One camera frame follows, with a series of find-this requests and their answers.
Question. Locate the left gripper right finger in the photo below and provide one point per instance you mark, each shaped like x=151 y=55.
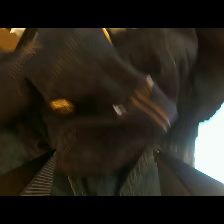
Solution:
x=186 y=180

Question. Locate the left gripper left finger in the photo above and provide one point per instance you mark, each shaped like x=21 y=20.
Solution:
x=23 y=176

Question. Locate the black garment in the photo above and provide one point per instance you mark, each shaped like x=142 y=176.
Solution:
x=100 y=76

